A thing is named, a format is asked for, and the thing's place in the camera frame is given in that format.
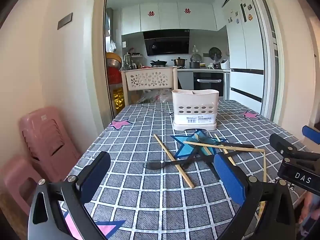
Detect pink plastic chair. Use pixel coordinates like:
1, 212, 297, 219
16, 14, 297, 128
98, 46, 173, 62
19, 106, 81, 176

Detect beige sliding door frame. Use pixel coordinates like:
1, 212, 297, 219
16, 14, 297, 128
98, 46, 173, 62
91, 0, 285, 130

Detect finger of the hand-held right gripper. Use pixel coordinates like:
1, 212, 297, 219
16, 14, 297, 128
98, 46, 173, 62
302, 126, 320, 145
269, 133, 320, 167

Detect round dark slotted tray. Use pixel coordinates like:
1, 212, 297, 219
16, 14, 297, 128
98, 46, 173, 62
209, 47, 222, 59

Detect grey wall switch plate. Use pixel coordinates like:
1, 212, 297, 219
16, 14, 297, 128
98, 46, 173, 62
58, 13, 73, 30

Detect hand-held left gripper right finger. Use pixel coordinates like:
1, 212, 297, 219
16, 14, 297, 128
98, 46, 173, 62
213, 152, 297, 240

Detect grey checked star tablecloth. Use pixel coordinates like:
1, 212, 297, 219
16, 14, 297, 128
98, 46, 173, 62
57, 99, 313, 240

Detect beige plastic utensil holder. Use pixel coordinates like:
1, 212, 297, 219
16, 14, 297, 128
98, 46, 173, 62
171, 89, 220, 132

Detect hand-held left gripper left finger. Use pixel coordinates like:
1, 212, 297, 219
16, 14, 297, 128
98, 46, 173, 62
28, 151, 111, 240

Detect clear plastic bag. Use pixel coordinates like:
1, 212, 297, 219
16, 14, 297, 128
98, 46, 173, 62
136, 89, 173, 104

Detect gold foil packets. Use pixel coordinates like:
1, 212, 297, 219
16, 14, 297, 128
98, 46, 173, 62
113, 88, 125, 108

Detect white refrigerator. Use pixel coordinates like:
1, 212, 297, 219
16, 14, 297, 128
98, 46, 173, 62
222, 0, 266, 103

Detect black range hood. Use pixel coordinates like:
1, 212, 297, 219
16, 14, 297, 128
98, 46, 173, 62
143, 29, 190, 56

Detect person's right hand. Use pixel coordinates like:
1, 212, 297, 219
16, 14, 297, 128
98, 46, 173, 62
300, 192, 316, 227

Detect pink plastic stool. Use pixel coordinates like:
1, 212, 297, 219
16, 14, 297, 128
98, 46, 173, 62
0, 159, 42, 216

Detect beige flower-cut storage rack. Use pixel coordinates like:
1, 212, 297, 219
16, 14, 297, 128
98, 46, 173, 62
121, 67, 178, 105

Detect white upper kitchen cabinets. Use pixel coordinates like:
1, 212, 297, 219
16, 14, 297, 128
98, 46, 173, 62
122, 1, 227, 36

